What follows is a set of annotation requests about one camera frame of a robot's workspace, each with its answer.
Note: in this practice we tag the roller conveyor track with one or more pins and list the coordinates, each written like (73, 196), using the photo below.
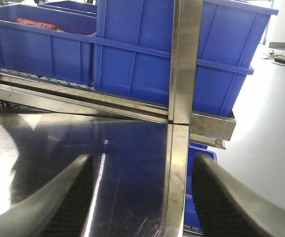
(13, 73)

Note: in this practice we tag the right blue plastic bin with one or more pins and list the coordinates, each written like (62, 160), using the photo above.
(133, 45)

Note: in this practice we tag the red mesh bag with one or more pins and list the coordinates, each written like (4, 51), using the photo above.
(34, 23)

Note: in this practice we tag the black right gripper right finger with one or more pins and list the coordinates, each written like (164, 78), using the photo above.
(227, 208)

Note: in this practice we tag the blue bin under table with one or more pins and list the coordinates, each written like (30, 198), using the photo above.
(191, 220)

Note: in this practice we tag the stainless steel rack frame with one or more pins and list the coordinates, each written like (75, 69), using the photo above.
(183, 125)

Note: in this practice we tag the blue plastic bin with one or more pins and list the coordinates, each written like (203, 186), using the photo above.
(66, 55)
(133, 45)

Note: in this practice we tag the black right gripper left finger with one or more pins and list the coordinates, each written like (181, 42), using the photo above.
(58, 209)

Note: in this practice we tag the left blue plastic bin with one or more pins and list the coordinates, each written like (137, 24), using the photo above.
(66, 55)

